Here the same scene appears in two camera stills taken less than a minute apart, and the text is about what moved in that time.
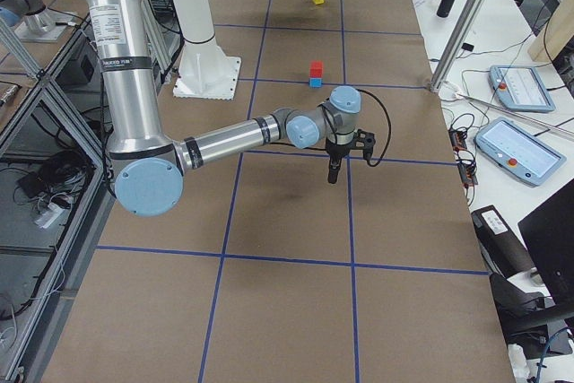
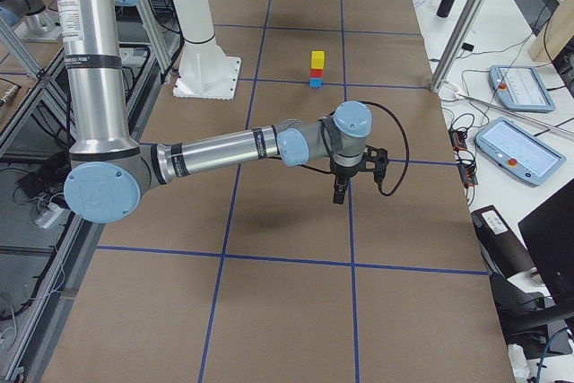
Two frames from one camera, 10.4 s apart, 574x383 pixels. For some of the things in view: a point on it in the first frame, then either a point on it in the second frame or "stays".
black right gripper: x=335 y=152 -> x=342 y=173
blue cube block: x=316 y=82 stays
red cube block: x=316 y=69 stays
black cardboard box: x=500 y=244 stays
